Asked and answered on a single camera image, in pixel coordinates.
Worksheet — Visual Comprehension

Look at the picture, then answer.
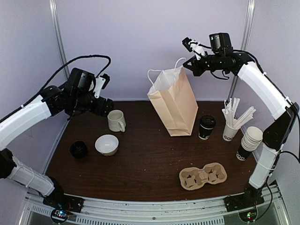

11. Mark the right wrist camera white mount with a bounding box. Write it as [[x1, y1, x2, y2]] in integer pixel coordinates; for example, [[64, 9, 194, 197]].
[[182, 37, 207, 60]]

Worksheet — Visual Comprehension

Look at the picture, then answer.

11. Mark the stack of paper cups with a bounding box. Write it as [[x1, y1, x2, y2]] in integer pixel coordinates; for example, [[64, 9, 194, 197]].
[[236, 126, 263, 161]]

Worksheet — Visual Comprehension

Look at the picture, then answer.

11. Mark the black plastic cup lid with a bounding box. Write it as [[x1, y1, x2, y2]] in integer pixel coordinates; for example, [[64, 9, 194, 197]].
[[200, 115, 216, 129]]

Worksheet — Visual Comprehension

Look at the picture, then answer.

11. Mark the white ceramic mug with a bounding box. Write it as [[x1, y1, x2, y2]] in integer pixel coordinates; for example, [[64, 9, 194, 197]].
[[107, 110, 126, 132]]

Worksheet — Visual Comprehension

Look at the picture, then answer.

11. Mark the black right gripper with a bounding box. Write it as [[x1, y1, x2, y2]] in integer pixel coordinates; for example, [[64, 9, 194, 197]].
[[183, 53, 223, 76]]

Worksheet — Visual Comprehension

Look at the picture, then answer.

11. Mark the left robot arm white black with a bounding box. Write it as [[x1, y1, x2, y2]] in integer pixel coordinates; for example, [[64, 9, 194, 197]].
[[0, 68, 113, 208]]

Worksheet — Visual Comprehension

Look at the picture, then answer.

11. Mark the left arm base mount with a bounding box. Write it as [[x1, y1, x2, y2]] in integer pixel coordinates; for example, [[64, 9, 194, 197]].
[[42, 195, 84, 213]]

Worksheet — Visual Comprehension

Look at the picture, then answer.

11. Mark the left aluminium frame post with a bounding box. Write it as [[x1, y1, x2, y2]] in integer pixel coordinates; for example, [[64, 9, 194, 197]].
[[48, 0, 68, 68]]

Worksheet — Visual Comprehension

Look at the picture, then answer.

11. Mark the wrapped white straws bundle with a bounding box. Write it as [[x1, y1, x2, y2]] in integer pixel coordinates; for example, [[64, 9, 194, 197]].
[[222, 97, 256, 129]]

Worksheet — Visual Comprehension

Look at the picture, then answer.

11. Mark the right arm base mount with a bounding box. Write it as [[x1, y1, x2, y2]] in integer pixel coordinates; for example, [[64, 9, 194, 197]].
[[224, 194, 264, 212]]

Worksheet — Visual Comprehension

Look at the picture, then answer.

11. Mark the white ceramic bowl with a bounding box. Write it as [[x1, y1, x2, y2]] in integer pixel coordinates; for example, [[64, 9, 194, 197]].
[[95, 134, 119, 157]]

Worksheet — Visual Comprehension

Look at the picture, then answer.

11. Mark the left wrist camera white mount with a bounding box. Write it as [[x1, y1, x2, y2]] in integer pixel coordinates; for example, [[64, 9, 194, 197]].
[[93, 74, 110, 98]]

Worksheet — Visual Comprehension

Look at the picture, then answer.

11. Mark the aluminium front rail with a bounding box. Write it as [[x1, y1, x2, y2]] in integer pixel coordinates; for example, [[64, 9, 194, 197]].
[[20, 185, 293, 225]]

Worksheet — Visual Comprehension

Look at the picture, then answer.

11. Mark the brown paper bag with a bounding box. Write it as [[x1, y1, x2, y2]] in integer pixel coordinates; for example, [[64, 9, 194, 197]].
[[147, 57, 198, 136]]

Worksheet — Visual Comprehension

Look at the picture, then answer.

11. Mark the stack of black lids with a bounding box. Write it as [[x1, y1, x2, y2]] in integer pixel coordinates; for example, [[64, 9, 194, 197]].
[[70, 141, 88, 159]]

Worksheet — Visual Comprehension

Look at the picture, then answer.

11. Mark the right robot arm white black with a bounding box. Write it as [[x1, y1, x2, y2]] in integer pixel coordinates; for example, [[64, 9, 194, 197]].
[[182, 33, 300, 207]]

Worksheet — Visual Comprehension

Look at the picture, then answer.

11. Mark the black paper coffee cup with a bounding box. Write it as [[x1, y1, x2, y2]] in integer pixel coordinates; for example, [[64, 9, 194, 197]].
[[198, 124, 214, 140]]

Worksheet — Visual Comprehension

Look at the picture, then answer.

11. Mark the aluminium frame post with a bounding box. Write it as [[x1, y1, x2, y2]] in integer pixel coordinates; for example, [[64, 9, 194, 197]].
[[227, 0, 255, 100], [48, 0, 68, 68]]

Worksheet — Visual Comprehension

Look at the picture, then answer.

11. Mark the right aluminium frame post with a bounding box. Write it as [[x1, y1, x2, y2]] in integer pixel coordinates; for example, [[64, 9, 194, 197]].
[[227, 0, 255, 100]]

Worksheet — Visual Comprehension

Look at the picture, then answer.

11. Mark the cardboard two-cup carrier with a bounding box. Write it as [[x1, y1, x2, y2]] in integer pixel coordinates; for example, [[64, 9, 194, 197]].
[[179, 163, 227, 191]]

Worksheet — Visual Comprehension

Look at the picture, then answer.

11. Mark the white cup holding straws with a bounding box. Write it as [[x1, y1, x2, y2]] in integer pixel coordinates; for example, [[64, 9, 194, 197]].
[[222, 122, 239, 142]]

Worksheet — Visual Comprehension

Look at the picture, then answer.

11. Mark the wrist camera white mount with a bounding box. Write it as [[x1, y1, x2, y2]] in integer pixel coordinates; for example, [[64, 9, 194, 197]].
[[93, 74, 110, 98], [182, 37, 207, 60]]

